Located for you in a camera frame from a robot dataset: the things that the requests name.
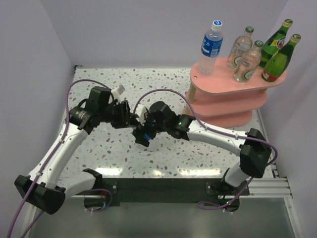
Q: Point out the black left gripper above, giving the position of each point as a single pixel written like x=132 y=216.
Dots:
x=124 y=119

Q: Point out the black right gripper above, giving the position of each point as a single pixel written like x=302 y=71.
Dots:
x=139 y=134

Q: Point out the blue label water bottle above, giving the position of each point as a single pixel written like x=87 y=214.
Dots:
x=152 y=144
x=210 y=48

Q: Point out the clear Chang glass bottle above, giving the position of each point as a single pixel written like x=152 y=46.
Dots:
x=249 y=62
x=241 y=45

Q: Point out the green glass bottle gold cap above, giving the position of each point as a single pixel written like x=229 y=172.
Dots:
x=275 y=42

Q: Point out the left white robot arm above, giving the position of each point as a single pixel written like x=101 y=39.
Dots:
x=39 y=187

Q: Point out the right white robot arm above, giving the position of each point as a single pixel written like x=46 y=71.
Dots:
x=250 y=147

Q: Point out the pink three-tier shelf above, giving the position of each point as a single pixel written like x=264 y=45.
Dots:
x=220 y=100

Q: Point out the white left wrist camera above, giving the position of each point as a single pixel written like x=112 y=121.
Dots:
x=117 y=92

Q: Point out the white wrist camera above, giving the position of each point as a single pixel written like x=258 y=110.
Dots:
x=117 y=92
x=140 y=112

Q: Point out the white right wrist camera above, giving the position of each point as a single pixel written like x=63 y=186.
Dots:
x=140 y=112

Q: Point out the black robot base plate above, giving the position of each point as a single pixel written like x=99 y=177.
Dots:
x=161 y=190

